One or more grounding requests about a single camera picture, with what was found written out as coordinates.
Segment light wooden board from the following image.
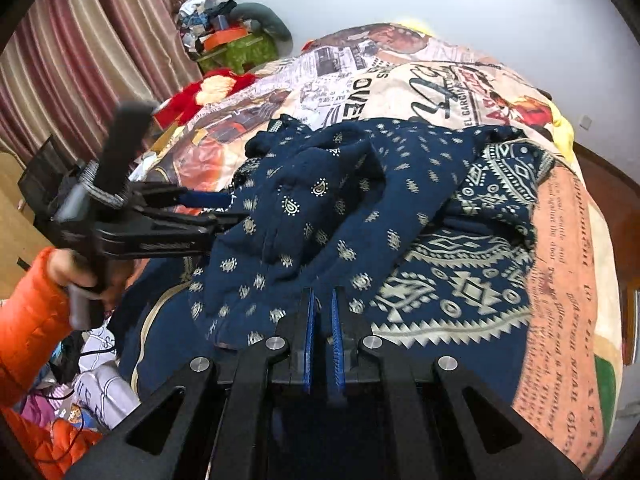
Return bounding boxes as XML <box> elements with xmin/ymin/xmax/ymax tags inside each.
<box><xmin>0</xmin><ymin>152</ymin><xmax>51</xmax><ymax>306</ymax></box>

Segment person's orange jacket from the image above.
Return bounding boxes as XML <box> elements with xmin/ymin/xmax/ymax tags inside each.
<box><xmin>0</xmin><ymin>405</ymin><xmax>103</xmax><ymax>480</ymax></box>

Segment printed blanket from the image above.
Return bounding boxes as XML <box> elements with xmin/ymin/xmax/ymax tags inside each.
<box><xmin>115</xmin><ymin>22</ymin><xmax>626</xmax><ymax>471</ymax></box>

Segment red plush toy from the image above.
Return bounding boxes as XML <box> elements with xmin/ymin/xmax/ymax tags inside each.
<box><xmin>152</xmin><ymin>70</ymin><xmax>256</xmax><ymax>128</ymax></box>

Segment green covered box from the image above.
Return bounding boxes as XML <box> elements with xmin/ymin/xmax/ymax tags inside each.
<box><xmin>197</xmin><ymin>35</ymin><xmax>278</xmax><ymax>76</ymax></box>

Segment white printed cloth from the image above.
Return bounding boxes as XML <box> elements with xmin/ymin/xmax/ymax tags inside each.
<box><xmin>70</xmin><ymin>325</ymin><xmax>143</xmax><ymax>431</ymax></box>

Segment person's left hand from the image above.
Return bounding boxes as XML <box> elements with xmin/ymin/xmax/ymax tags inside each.
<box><xmin>52</xmin><ymin>250</ymin><xmax>133</xmax><ymax>311</ymax></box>

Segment pile of household clutter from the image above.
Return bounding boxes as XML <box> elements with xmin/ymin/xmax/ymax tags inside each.
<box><xmin>175</xmin><ymin>0</ymin><xmax>251</xmax><ymax>53</ymax></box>

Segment striped red curtain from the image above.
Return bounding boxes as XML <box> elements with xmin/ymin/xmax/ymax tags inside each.
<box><xmin>0</xmin><ymin>0</ymin><xmax>203</xmax><ymax>161</ymax></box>

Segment black chair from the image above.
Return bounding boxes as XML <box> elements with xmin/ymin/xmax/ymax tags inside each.
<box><xmin>17</xmin><ymin>135</ymin><xmax>88</xmax><ymax>226</ymax></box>

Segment navy patterned hooded garment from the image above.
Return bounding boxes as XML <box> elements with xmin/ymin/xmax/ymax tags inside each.
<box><xmin>107</xmin><ymin>115</ymin><xmax>556</xmax><ymax>411</ymax></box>

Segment orange box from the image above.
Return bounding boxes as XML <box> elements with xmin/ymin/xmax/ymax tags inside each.
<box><xmin>202</xmin><ymin>27</ymin><xmax>248</xmax><ymax>51</ymax></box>

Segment yellow blanket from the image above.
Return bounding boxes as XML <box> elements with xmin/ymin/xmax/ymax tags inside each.
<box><xmin>542</xmin><ymin>90</ymin><xmax>576</xmax><ymax>156</ymax></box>

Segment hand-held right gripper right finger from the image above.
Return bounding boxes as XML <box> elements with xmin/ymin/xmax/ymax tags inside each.
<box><xmin>325</xmin><ymin>287</ymin><xmax>583</xmax><ymax>480</ymax></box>

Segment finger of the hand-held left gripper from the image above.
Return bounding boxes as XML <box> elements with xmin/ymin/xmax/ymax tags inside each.
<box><xmin>140</xmin><ymin>210</ymin><xmax>251</xmax><ymax>241</ymax></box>
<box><xmin>132</xmin><ymin>182</ymin><xmax>236</xmax><ymax>211</ymax></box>

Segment black cable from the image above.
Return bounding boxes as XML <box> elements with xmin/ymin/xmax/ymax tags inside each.
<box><xmin>30</xmin><ymin>330</ymin><xmax>121</xmax><ymax>466</ymax></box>

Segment grey pillow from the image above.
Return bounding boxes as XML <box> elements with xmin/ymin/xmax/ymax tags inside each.
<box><xmin>232</xmin><ymin>2</ymin><xmax>293</xmax><ymax>56</ymax></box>

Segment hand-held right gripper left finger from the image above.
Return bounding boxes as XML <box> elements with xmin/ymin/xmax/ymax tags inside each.
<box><xmin>65</xmin><ymin>287</ymin><xmax>317</xmax><ymax>480</ymax></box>

